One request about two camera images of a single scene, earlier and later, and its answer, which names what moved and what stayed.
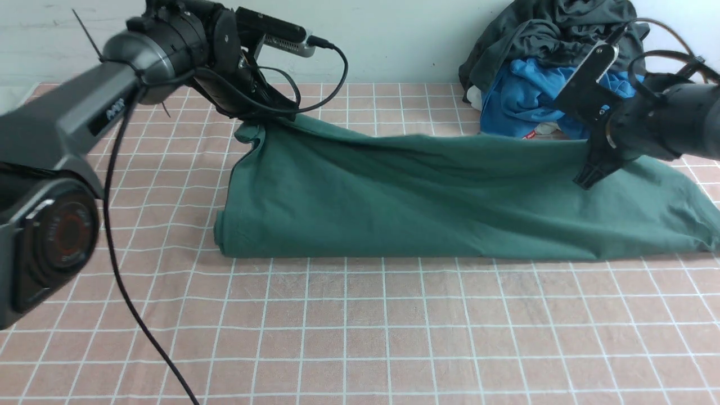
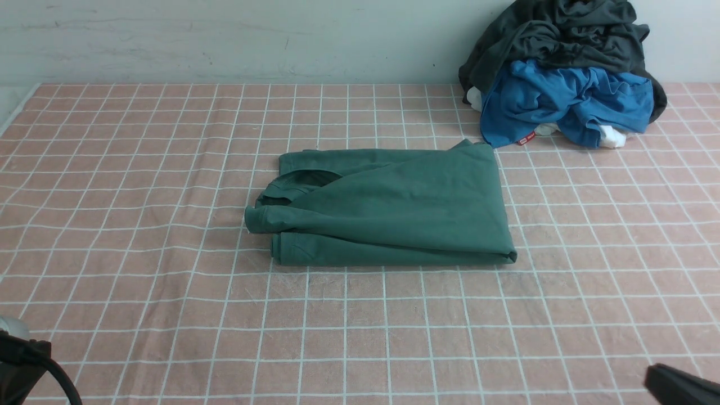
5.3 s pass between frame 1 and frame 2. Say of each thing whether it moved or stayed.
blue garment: stayed
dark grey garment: stayed
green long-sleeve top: moved
